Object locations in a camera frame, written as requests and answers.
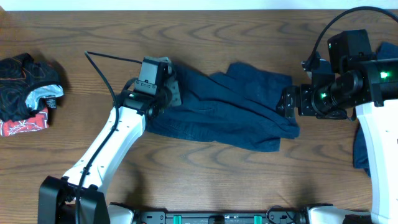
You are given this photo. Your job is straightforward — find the navy blue shorts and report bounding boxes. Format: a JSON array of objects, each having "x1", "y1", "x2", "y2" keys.
[{"x1": 147, "y1": 62, "x2": 300, "y2": 152}]

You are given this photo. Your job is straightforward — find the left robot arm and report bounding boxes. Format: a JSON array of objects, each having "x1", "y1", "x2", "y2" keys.
[{"x1": 37, "y1": 66, "x2": 181, "y2": 223}]

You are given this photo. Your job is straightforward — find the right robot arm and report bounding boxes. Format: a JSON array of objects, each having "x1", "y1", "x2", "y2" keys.
[{"x1": 277, "y1": 29, "x2": 397, "y2": 223}]

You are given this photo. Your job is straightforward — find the navy blue garment pile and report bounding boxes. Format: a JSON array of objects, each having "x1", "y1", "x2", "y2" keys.
[{"x1": 353, "y1": 42, "x2": 397, "y2": 177}]

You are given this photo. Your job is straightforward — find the red patterned folded garment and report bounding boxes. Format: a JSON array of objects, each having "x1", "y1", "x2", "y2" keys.
[{"x1": 1, "y1": 107, "x2": 49, "y2": 137}]

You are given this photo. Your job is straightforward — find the black patterned folded garment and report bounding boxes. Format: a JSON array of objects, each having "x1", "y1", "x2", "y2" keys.
[{"x1": 1, "y1": 53, "x2": 64, "y2": 121}]

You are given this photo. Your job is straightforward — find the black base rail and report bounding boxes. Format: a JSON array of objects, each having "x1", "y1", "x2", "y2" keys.
[{"x1": 105, "y1": 203, "x2": 373, "y2": 224}]

